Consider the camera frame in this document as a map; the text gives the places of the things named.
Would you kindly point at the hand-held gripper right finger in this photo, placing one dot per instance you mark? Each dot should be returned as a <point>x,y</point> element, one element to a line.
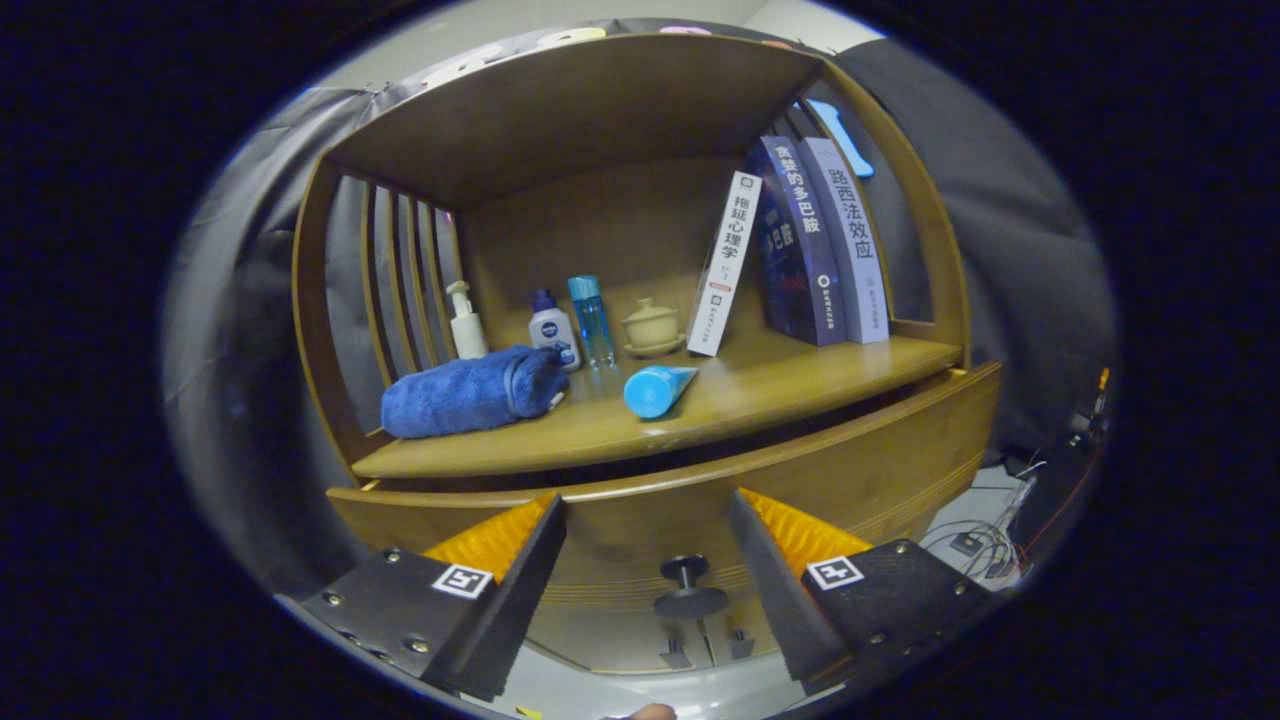
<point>775,600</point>

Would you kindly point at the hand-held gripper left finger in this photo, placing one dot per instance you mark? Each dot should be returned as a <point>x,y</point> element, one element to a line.
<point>525,610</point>

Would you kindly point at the black drawer knob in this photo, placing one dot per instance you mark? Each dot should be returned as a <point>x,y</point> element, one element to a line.
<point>690,603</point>

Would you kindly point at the wooden drawer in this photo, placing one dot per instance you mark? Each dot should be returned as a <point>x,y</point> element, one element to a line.
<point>640,520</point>

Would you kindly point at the blue cosmetic tube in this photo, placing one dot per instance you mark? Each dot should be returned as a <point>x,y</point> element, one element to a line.
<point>655,390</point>

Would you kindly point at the wooden cabinet door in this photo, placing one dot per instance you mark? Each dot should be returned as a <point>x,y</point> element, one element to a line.
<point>722,645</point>
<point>610,650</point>

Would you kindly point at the wooden countertop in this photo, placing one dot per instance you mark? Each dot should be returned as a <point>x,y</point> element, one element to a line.
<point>780,385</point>

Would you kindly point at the wooden cabinet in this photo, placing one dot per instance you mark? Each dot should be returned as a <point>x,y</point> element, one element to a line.
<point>600,100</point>

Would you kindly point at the small black power adapter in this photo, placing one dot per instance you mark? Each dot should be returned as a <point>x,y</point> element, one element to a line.
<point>965,543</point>

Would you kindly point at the blue rolled towel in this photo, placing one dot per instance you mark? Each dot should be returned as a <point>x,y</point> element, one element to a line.
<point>460,395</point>

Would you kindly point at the white pump bottle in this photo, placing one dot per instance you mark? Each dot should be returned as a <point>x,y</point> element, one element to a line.
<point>468,335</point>

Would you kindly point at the white bottle with blue cap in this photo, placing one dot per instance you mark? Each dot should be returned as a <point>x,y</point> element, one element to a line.
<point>552,330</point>

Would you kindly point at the clear blue bottle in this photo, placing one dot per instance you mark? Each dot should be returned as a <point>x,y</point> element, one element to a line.
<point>592,320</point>

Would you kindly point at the beige lidded teacup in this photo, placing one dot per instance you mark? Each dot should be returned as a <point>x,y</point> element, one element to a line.
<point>652,325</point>

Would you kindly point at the white book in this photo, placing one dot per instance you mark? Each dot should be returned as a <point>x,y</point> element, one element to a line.
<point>725,260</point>

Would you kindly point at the dark blue book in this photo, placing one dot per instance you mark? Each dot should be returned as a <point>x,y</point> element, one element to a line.
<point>800,250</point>

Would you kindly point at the lavender book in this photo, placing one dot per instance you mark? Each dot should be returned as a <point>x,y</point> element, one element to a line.
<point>855,250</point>

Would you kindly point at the black and orange device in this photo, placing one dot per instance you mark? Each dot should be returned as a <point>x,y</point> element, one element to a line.
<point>1095,400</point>

